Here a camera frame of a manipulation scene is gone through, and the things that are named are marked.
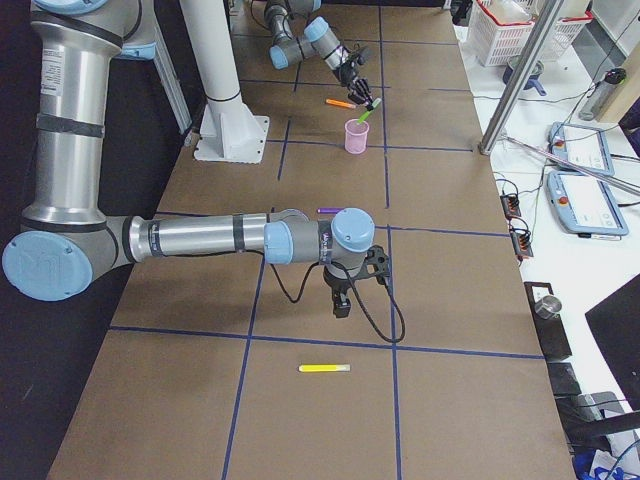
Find teach pendant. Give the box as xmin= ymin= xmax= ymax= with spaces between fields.
xmin=548 ymin=122 xmax=615 ymax=176
xmin=546 ymin=171 xmax=629 ymax=238

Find black monitor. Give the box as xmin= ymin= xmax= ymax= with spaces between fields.
xmin=586 ymin=282 xmax=639 ymax=410

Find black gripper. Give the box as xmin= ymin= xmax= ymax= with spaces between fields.
xmin=337 ymin=59 xmax=378 ymax=111
xmin=323 ymin=264 xmax=361 ymax=318

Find lower teach pendant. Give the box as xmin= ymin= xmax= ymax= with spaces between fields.
xmin=546 ymin=171 xmax=629 ymax=238

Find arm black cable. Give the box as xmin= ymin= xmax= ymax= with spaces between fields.
xmin=269 ymin=259 xmax=406 ymax=344

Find green highlighter pen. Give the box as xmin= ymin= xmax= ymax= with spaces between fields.
xmin=357 ymin=97 xmax=382 ymax=124

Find upper teach pendant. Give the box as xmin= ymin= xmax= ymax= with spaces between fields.
xmin=548 ymin=122 xmax=615 ymax=176

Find steel cup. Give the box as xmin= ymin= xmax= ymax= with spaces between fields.
xmin=534 ymin=295 xmax=562 ymax=320

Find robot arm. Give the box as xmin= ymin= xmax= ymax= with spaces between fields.
xmin=1 ymin=1 xmax=183 ymax=244
xmin=258 ymin=1 xmax=381 ymax=112

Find grey water bottle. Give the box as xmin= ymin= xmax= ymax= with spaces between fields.
xmin=578 ymin=67 xmax=627 ymax=121

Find pink mesh pen holder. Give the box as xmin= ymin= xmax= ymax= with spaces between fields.
xmin=344 ymin=119 xmax=369 ymax=155

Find black box under cup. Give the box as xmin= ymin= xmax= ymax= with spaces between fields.
xmin=524 ymin=282 xmax=572 ymax=362

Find white pillar with base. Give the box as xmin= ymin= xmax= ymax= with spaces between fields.
xmin=180 ymin=0 xmax=270 ymax=164

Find blue frying pan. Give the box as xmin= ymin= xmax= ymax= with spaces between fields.
xmin=502 ymin=55 xmax=549 ymax=96

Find orange highlighter pen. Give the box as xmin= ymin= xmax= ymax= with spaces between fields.
xmin=325 ymin=98 xmax=357 ymax=109

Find aluminium frame post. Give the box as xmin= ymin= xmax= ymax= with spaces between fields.
xmin=478 ymin=0 xmax=565 ymax=156

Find yellow highlighter pen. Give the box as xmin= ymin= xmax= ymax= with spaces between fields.
xmin=298 ymin=364 xmax=351 ymax=373

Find white red plastic basket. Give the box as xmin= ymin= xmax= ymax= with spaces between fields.
xmin=466 ymin=1 xmax=593 ymax=67

